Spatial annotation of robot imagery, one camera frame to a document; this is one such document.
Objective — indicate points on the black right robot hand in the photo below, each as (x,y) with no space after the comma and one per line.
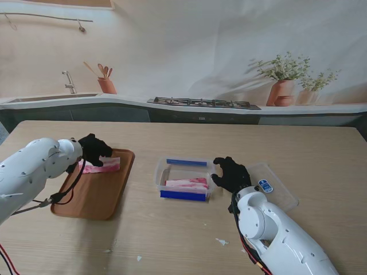
(235,174)

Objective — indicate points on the brown wooden tray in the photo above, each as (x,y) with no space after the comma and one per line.
(94,192)

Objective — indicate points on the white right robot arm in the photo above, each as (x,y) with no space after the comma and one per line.
(272,226)

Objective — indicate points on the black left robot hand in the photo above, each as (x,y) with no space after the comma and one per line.
(93,146)

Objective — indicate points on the large white paper scrap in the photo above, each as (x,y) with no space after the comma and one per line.
(222,242)

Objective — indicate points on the raw bacon slice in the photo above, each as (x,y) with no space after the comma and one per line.
(109,166)
(186,183)

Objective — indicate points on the clear container with blue clips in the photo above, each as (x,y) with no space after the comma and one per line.
(183,195)

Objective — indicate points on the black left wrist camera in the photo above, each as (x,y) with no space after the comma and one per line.
(71,168)

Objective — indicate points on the printed kitchen backdrop cloth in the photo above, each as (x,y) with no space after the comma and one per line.
(183,43)

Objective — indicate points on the clear lid with blue label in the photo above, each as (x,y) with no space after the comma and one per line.
(278,192)

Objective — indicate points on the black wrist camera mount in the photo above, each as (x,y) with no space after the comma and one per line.
(231,206)

